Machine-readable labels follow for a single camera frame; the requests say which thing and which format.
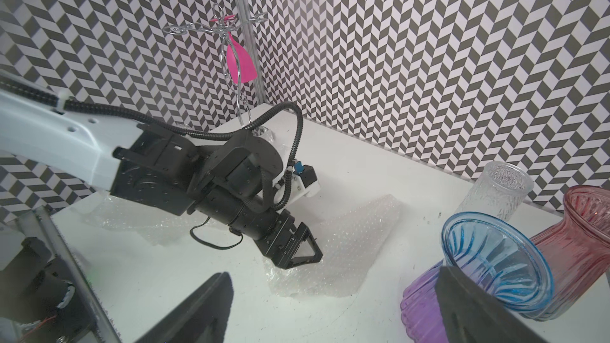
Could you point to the clear glass vase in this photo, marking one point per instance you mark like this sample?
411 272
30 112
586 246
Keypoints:
498 192

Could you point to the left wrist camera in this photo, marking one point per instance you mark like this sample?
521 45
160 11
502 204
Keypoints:
304 182

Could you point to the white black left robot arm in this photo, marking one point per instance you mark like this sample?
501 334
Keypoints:
79 138

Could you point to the blue purple vase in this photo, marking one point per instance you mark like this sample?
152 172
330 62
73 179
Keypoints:
496 256

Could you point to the pink vase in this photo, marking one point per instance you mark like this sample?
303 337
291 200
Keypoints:
576 249

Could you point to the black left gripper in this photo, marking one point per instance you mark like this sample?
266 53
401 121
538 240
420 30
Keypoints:
231 183

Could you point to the clear bubble wrap sheet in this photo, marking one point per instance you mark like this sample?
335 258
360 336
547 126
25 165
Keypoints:
157 227

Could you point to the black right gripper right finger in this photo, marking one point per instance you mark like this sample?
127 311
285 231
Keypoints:
471 315

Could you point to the pink plastic wine glass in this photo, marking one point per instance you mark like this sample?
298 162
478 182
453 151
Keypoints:
240 64

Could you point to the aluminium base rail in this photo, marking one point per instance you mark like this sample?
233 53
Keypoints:
54 287

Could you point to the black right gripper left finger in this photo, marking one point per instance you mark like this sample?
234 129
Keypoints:
201 317

